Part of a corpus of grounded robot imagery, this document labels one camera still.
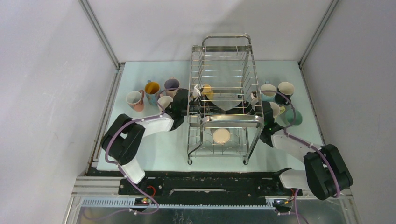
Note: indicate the iridescent pale pink mug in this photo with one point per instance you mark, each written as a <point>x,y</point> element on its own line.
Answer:
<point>171,87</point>

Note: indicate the green mug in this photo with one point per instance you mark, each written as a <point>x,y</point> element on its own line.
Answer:
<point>293,117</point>

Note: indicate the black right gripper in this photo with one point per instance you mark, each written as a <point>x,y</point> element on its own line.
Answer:
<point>241,108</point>

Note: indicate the aluminium frame post right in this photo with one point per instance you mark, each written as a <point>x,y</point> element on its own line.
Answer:
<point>319,30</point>

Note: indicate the blue butterfly mug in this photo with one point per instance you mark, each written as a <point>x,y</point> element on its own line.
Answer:
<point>152,90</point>

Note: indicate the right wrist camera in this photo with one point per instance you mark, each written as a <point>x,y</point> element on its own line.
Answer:
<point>255,100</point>

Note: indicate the pale yellow faceted mug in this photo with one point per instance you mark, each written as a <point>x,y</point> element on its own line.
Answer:
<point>277,109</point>

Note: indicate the orange yellow mug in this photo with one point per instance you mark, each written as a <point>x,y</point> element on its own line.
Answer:
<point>207,91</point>

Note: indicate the salmon dotted mug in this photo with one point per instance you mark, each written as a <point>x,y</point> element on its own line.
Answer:
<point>135,100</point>

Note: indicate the black mug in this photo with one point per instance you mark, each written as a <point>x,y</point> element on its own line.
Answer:
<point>284,92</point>

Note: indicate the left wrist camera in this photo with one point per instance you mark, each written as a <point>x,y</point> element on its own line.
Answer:
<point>197,91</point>

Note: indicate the cream seahorse pattern mug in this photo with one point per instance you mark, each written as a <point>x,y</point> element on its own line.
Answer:
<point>220,135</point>

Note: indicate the aluminium frame post left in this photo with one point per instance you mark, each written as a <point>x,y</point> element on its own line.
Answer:
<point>92,18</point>

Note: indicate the light blue faceted mug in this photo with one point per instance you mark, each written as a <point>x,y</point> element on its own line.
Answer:
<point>268,92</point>

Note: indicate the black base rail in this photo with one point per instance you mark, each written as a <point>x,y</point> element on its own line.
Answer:
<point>209,188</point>

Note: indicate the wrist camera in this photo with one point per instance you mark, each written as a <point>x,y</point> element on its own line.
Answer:
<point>255,100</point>
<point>197,91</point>

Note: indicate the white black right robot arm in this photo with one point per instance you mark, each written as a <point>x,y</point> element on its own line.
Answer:
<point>325,173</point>

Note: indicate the pink faceted mug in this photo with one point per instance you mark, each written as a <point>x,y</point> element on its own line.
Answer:
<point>164,102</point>

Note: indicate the metal wire dish rack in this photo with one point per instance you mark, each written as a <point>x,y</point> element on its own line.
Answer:
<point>226,62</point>

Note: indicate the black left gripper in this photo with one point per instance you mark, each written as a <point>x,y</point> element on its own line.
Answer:
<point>208,107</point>

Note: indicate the aluminium frame post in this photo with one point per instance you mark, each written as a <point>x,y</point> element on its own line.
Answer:
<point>319,30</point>
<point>92,18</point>

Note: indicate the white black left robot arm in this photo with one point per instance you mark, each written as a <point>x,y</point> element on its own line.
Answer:
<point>122,140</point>

